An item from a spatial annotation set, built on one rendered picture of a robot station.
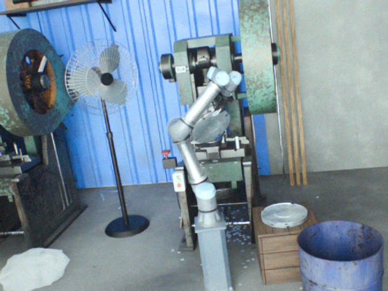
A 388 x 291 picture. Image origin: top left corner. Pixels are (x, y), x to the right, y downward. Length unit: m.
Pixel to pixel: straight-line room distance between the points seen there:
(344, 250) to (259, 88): 1.09
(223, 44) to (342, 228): 1.42
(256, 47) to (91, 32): 2.23
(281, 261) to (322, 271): 0.60
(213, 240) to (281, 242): 0.41
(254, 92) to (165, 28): 1.76
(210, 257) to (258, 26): 1.43
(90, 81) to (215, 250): 1.58
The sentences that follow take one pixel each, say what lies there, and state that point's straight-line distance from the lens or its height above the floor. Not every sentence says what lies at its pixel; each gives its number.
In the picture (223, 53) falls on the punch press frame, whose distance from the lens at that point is 3.04.
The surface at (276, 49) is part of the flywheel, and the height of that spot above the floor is 1.36.
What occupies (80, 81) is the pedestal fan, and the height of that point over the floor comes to 1.30.
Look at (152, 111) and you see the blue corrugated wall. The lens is 4.51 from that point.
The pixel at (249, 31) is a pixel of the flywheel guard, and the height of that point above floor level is 1.52.
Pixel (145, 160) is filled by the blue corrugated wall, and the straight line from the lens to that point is 4.68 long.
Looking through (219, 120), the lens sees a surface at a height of 0.97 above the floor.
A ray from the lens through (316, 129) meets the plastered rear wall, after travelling 4.48.
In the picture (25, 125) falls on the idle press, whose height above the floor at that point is 1.07.
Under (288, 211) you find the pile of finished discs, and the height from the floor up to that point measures 0.38.
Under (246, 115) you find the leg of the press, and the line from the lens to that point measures 3.52.
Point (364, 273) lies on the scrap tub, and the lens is 2.26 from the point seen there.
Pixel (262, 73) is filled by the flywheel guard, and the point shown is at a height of 1.26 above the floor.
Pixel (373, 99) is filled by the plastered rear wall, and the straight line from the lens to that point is 4.50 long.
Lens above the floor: 1.63
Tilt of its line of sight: 16 degrees down
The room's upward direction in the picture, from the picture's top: 8 degrees counter-clockwise
